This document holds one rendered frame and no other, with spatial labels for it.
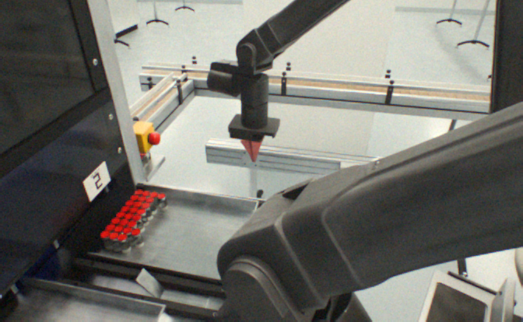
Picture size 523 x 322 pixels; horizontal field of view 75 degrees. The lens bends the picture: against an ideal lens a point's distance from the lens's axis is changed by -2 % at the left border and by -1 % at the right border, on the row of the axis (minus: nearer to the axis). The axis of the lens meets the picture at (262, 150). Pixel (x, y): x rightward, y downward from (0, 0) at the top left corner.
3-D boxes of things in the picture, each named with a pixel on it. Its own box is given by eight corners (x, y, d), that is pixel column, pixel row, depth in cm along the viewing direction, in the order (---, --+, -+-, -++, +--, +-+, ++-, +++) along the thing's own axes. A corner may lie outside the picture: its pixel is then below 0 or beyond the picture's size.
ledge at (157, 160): (108, 176, 110) (107, 172, 109) (129, 155, 121) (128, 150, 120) (148, 182, 108) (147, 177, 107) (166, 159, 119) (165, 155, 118)
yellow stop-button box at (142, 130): (124, 152, 105) (119, 131, 101) (136, 139, 111) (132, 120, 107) (147, 154, 104) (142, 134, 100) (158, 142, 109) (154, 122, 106)
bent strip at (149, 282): (141, 297, 72) (135, 280, 69) (147, 285, 74) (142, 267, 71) (204, 310, 70) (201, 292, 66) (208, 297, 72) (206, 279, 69)
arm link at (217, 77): (254, 45, 61) (275, 40, 68) (201, 36, 65) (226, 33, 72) (249, 109, 66) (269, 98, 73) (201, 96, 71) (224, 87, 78)
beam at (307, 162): (206, 162, 192) (205, 145, 185) (211, 155, 198) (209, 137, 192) (522, 201, 164) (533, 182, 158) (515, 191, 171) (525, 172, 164)
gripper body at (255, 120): (236, 120, 78) (235, 90, 74) (280, 125, 77) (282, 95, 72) (227, 134, 73) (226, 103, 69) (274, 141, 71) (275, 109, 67)
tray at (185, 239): (92, 263, 79) (87, 253, 77) (146, 193, 101) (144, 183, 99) (231, 292, 73) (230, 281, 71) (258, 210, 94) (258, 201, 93)
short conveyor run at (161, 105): (121, 184, 110) (110, 142, 101) (79, 178, 113) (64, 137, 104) (198, 97, 166) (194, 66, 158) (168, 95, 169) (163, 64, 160)
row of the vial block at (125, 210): (103, 250, 83) (98, 236, 80) (140, 201, 97) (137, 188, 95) (111, 251, 82) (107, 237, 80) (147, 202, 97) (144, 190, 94)
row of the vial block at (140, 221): (120, 253, 82) (115, 239, 79) (155, 204, 96) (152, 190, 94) (128, 254, 81) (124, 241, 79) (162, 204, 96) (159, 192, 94)
